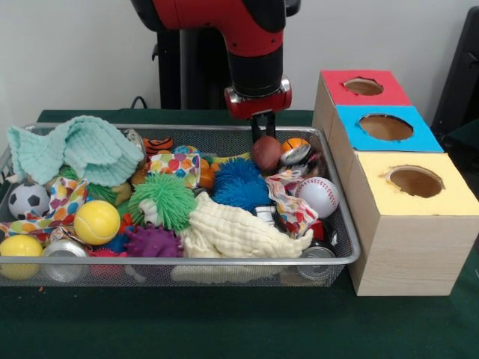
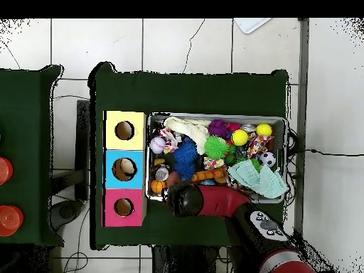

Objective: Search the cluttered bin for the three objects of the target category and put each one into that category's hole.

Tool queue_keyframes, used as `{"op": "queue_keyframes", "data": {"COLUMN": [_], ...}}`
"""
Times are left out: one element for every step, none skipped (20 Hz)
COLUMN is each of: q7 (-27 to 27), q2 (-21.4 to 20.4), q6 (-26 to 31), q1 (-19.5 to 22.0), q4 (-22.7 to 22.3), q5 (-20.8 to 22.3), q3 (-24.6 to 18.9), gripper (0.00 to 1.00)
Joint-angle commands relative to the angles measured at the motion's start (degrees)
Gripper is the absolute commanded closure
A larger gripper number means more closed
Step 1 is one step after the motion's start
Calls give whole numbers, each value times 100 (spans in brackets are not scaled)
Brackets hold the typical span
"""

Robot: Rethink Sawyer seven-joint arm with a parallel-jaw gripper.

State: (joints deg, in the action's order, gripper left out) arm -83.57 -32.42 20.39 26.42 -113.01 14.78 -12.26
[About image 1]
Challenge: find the black and white soccer ball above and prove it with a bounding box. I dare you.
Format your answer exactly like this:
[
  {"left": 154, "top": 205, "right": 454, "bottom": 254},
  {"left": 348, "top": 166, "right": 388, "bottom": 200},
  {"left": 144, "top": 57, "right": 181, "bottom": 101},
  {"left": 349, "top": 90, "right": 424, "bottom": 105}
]
[{"left": 7, "top": 182, "right": 52, "bottom": 221}]

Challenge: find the purple spiky toy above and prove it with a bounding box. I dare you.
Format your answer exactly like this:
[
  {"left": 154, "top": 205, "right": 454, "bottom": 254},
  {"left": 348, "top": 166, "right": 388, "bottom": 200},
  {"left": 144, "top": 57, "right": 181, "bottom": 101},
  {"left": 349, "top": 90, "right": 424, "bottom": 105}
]
[{"left": 123, "top": 226, "right": 184, "bottom": 259}]

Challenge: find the black upright panel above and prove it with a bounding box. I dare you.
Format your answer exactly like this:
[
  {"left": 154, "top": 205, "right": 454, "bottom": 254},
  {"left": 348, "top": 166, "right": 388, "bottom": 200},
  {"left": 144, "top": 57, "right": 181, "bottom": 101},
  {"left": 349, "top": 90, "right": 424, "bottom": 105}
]
[{"left": 430, "top": 5, "right": 479, "bottom": 173}]

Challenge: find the wooden box with three holes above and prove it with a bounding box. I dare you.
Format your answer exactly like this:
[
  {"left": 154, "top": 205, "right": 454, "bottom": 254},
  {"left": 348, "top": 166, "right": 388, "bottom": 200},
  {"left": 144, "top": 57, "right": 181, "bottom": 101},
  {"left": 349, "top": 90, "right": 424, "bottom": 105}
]
[{"left": 311, "top": 69, "right": 479, "bottom": 297}]

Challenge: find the silver mesh bin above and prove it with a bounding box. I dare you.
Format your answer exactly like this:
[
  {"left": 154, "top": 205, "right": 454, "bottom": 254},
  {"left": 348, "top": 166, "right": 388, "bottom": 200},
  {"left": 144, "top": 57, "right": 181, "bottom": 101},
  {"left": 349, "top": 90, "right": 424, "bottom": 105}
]
[{"left": 0, "top": 123, "right": 362, "bottom": 288}]

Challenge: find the black cable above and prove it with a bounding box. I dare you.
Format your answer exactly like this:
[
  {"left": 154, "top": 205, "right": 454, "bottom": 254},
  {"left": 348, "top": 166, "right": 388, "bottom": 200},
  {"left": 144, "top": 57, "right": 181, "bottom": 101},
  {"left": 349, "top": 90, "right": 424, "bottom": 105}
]
[{"left": 130, "top": 96, "right": 162, "bottom": 110}]

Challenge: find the white baseball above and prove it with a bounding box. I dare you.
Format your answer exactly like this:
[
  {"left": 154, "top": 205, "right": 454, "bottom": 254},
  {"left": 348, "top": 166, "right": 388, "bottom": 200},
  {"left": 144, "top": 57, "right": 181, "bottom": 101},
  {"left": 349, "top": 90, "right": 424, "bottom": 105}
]
[{"left": 295, "top": 177, "right": 340, "bottom": 219}]

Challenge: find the green covered side table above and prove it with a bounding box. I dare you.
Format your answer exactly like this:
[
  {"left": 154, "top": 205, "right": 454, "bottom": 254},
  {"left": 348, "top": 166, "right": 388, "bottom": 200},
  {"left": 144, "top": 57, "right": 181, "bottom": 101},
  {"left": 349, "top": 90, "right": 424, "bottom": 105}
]
[{"left": 444, "top": 119, "right": 479, "bottom": 150}]

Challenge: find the cream cloth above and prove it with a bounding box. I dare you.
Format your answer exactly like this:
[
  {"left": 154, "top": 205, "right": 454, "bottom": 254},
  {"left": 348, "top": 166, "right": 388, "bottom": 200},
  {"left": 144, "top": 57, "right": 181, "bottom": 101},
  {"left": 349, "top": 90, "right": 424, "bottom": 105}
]
[{"left": 181, "top": 192, "right": 314, "bottom": 259}]

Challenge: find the mint green cloth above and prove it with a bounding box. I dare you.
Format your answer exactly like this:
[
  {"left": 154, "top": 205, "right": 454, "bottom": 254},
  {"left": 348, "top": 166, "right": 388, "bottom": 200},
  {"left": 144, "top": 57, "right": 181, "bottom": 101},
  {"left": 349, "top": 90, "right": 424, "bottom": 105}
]
[{"left": 6, "top": 114, "right": 146, "bottom": 188}]

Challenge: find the orange basketball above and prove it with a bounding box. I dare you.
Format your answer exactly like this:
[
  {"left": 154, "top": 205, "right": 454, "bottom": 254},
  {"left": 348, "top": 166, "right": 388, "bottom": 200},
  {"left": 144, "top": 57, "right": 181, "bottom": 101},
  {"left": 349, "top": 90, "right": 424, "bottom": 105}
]
[{"left": 281, "top": 138, "right": 311, "bottom": 154}]

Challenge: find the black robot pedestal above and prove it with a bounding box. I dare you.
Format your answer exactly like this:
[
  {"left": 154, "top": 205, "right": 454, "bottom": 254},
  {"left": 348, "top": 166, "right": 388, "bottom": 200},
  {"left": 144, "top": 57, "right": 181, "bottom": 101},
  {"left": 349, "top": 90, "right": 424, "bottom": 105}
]
[{"left": 151, "top": 0, "right": 302, "bottom": 111}]

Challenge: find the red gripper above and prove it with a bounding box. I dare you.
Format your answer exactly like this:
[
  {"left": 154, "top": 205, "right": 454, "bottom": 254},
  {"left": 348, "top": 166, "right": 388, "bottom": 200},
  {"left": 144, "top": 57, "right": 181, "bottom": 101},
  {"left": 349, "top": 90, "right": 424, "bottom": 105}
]
[{"left": 224, "top": 88, "right": 293, "bottom": 145}]

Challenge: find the brown toy football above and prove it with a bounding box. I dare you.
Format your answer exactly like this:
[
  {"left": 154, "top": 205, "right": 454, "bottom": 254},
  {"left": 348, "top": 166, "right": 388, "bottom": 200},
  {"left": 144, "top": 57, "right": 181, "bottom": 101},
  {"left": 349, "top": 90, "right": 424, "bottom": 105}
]
[{"left": 251, "top": 135, "right": 282, "bottom": 174}]

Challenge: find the smooth yellow ball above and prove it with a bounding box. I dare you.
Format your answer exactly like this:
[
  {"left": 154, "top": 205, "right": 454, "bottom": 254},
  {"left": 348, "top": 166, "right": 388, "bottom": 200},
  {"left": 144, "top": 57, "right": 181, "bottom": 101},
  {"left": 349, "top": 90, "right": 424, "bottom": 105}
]
[{"left": 0, "top": 234, "right": 44, "bottom": 280}]

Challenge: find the dark green table cloth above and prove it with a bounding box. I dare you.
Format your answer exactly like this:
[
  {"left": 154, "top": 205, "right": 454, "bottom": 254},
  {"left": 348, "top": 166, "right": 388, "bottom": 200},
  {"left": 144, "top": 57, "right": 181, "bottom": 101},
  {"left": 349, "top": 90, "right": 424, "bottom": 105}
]
[{"left": 0, "top": 108, "right": 479, "bottom": 359}]

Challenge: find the green spiky ball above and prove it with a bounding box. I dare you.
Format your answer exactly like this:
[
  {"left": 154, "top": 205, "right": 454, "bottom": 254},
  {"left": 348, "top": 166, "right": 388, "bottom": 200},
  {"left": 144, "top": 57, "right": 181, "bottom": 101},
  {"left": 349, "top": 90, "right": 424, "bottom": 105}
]
[{"left": 128, "top": 173, "right": 198, "bottom": 231}]

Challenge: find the blue spiky ball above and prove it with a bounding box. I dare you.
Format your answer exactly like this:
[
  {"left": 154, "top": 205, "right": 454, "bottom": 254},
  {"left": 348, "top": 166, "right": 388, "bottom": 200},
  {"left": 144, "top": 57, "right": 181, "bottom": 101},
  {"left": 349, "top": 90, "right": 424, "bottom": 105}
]
[{"left": 213, "top": 157, "right": 272, "bottom": 212}]

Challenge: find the yellow tennis ball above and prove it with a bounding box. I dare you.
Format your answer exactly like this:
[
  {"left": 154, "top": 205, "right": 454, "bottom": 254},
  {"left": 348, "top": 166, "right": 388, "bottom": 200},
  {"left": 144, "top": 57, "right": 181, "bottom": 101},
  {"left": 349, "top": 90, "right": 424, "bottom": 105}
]
[{"left": 73, "top": 200, "right": 121, "bottom": 246}]

